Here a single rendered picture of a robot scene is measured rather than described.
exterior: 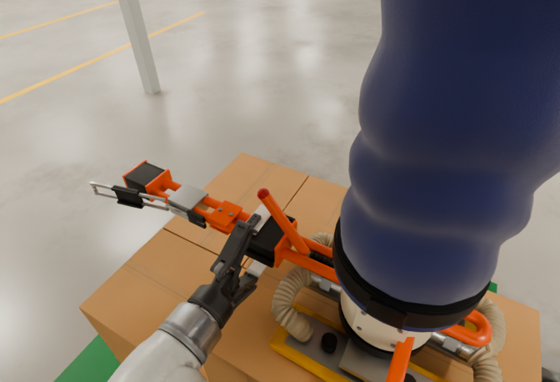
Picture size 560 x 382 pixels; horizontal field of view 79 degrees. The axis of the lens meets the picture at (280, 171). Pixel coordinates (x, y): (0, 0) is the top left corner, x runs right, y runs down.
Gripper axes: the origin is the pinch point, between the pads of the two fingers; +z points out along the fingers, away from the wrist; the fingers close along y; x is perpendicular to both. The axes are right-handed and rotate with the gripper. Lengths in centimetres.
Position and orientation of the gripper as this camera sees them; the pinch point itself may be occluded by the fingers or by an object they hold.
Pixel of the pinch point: (266, 233)
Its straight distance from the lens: 71.1
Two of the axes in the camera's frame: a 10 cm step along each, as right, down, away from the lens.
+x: 8.7, 3.1, -3.8
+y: 0.1, 7.7, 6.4
